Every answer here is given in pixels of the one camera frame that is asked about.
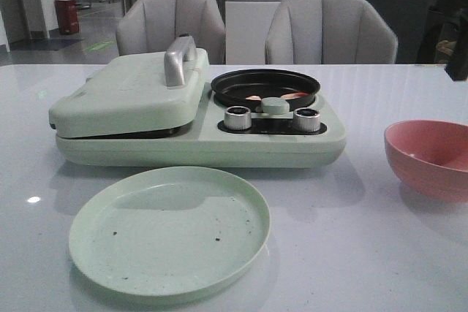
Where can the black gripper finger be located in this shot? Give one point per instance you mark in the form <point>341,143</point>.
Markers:
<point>456,67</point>

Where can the pink plastic bowl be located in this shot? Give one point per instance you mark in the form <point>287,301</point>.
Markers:
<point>430,157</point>

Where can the orange shrimp piece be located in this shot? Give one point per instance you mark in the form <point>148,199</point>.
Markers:
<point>253,98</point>
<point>295,95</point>

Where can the mint green breakfast maker lid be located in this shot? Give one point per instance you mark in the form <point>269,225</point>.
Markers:
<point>136,93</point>

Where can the right grey upholstered chair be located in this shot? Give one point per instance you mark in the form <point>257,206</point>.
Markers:
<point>329,32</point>

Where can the grey upholstered chair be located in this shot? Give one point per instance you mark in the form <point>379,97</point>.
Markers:
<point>329,32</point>
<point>152,26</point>

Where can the right silver control knob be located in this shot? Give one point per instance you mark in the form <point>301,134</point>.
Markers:
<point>306,119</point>

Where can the silver control knob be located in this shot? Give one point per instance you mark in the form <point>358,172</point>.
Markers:
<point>238,118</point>
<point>306,119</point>

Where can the black round frying pan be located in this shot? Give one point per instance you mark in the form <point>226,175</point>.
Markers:
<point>236,88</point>

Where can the white refrigerator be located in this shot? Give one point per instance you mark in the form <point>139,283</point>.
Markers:
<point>247,24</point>

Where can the left silver control knob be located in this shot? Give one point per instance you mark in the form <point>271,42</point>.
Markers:
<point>238,118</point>

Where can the left grey upholstered chair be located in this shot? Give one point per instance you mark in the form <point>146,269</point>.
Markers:
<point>152,26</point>

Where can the mint green round plate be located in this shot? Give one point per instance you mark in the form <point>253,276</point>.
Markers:
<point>170,235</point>

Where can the red trash bin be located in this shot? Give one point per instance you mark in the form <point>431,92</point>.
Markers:
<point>67,16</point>

